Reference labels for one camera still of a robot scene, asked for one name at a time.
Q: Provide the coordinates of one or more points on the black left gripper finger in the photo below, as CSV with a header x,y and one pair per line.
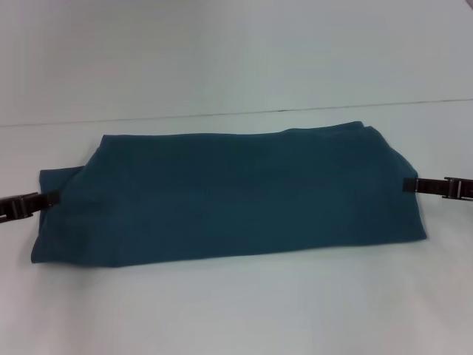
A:
x,y
29,201
26,211

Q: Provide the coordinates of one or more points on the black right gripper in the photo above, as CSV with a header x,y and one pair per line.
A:
x,y
460,188

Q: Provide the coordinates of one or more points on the teal t-shirt with FREE print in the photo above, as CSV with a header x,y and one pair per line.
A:
x,y
229,196

